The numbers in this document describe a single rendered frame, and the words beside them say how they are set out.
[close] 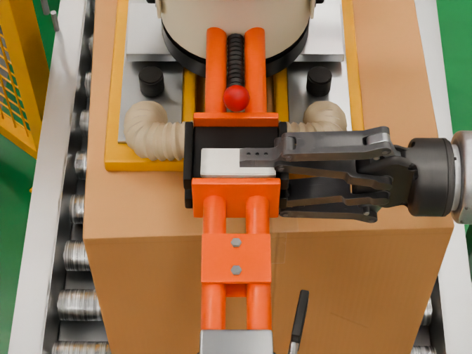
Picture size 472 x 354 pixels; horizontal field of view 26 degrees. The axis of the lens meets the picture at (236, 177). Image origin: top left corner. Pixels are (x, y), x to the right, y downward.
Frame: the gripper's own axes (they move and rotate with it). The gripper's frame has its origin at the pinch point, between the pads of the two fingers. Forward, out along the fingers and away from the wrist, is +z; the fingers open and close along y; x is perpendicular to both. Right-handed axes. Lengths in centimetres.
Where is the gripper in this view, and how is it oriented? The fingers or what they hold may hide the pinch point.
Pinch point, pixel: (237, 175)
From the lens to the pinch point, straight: 97.5
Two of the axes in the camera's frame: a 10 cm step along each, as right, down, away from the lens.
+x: 0.1, -8.3, 5.5
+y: 0.1, 5.5, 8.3
